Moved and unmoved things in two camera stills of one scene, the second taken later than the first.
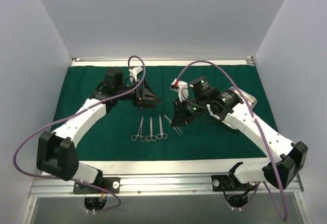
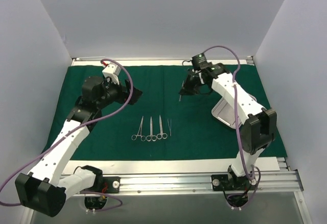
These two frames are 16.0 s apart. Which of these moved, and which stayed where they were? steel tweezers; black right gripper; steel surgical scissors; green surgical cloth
Moved: black right gripper; steel tweezers
Stayed: steel surgical scissors; green surgical cloth
